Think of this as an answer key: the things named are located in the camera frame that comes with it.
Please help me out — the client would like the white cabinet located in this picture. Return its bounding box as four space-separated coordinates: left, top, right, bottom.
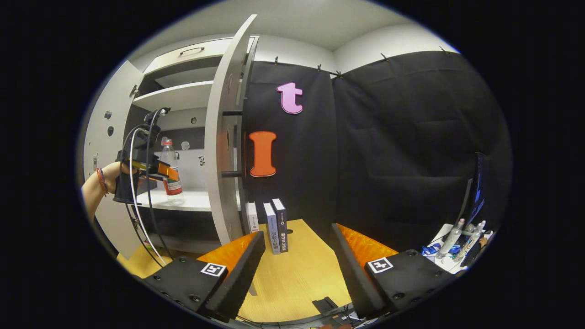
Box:
123 36 260 255

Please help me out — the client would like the cabinet door with headphone sticker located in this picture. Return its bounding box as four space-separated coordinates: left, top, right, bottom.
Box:
204 14 259 296

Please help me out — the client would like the black door handle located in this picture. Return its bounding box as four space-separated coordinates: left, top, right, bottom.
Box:
222 110 246 179

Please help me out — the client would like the black backdrop cloth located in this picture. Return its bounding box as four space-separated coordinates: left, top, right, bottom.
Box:
240 49 511 256

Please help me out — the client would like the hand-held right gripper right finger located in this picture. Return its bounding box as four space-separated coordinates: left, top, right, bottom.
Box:
329 223 453 321

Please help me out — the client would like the white book box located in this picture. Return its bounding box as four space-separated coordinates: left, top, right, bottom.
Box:
245 202 260 234

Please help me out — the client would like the white side table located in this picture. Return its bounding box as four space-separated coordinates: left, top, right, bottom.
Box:
423 223 494 274

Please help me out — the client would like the dark navy book box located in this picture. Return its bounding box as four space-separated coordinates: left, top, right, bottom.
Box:
271 198 289 253

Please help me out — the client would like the grey book box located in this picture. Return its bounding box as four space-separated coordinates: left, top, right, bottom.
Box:
263 202 281 255

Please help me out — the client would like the clear water bottle red label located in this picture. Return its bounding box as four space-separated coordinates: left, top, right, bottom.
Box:
161 138 186 205

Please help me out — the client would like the blue packet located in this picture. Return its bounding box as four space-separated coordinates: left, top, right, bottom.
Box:
420 244 462 256

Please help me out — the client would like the black cable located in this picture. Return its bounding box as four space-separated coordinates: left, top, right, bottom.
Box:
145 110 175 262

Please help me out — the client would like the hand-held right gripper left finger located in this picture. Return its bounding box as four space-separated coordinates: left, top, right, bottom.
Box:
144 231 266 323

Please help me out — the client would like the cabinet door with camera sticker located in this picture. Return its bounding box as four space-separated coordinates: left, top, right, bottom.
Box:
82 60 147 260

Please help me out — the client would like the clear plastic bottle white cap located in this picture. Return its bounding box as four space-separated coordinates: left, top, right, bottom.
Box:
436 218 464 260
455 220 486 262

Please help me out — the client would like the dark computer monitor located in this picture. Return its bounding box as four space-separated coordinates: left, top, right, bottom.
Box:
459 153 487 229

